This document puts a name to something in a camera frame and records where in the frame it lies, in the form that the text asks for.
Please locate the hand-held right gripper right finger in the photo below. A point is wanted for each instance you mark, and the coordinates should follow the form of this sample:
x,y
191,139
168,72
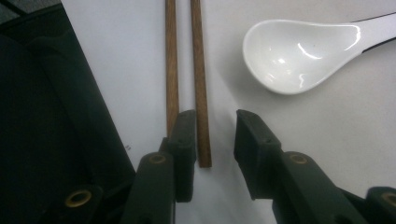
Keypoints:
x,y
264,161

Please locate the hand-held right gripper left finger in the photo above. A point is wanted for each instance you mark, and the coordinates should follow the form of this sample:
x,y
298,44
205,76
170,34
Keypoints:
x,y
183,161

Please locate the brown wooden chopstick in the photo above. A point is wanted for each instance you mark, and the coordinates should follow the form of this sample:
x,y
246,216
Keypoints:
x,y
199,77
172,62

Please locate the white ceramic spoon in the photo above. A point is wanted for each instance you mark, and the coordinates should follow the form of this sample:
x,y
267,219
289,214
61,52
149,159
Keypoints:
x,y
289,59

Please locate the white table sheet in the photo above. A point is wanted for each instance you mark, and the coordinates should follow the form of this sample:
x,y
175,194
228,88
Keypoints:
x,y
342,140

